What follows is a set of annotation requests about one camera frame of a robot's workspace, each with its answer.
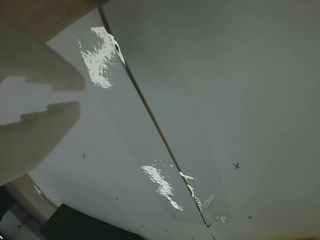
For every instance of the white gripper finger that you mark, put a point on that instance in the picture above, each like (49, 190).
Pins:
(37, 62)
(37, 140)

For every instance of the dark brown box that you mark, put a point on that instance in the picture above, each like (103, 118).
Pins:
(82, 225)

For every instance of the white paper sheet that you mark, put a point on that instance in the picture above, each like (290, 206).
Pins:
(237, 87)
(100, 150)

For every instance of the clear tape strip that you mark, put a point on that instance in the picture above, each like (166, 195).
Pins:
(155, 155)

